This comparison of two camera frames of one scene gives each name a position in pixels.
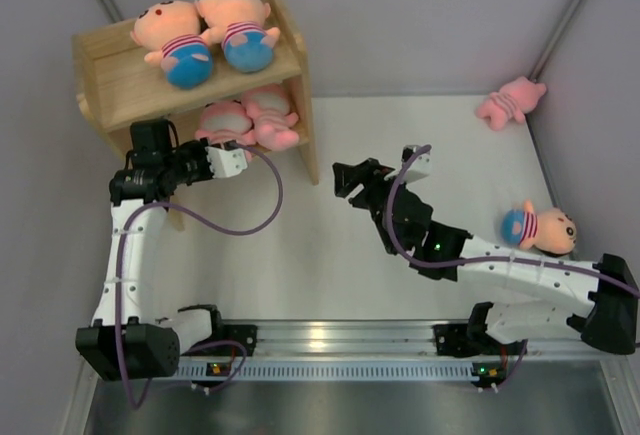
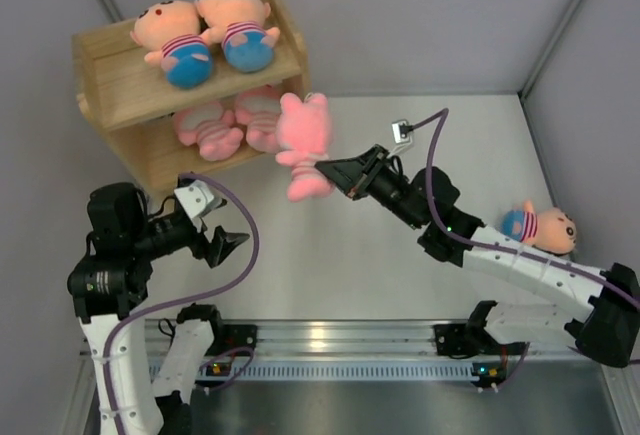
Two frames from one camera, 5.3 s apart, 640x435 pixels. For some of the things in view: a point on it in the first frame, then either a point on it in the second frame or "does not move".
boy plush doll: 171,30 does not move
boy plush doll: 237,20 does not move
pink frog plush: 511,100 to 304,130
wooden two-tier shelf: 116,85 does not move
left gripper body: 192,162 to 199,244
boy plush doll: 551,230 does not move
